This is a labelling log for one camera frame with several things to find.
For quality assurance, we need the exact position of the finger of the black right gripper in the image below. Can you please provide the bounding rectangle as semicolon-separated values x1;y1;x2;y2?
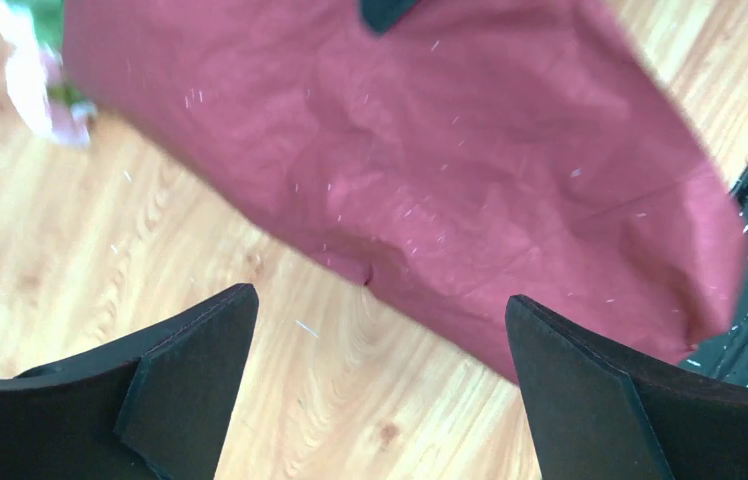
359;0;418;34

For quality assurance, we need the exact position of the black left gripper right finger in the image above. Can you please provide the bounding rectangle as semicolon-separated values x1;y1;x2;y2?
506;295;748;480

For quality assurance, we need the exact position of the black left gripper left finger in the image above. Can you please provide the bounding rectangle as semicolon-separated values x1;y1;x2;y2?
0;284;259;479

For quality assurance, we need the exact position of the dark red wrapping paper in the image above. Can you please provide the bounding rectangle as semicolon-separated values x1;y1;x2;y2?
62;1;748;380

